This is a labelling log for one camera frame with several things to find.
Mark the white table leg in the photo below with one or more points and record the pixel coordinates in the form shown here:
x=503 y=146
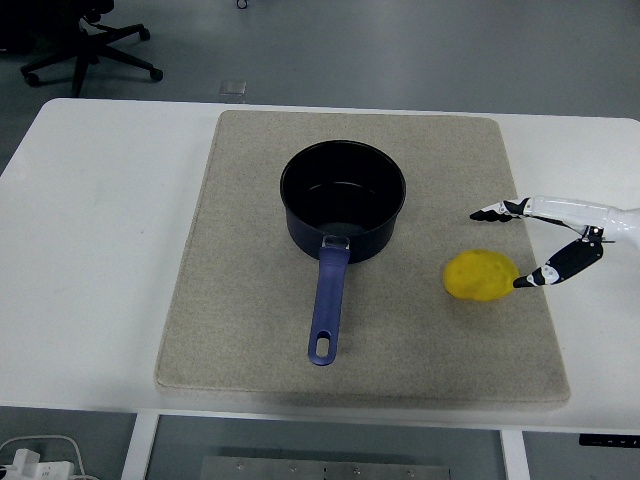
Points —
x=137 y=450
x=516 y=457

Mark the beige fabric mat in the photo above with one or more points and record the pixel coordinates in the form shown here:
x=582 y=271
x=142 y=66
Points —
x=250 y=300

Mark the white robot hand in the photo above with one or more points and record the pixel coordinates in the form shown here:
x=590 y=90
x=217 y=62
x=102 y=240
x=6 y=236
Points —
x=575 y=211

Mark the silver floor outlet plate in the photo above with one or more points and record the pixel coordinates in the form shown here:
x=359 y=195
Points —
x=233 y=88

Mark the black table control panel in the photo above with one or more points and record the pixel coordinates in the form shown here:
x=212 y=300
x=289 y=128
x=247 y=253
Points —
x=610 y=440

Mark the white power strip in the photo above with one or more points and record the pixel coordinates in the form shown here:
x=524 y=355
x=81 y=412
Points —
x=35 y=467

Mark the black office chair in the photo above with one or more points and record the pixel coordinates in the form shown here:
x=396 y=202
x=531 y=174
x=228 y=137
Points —
x=85 y=55

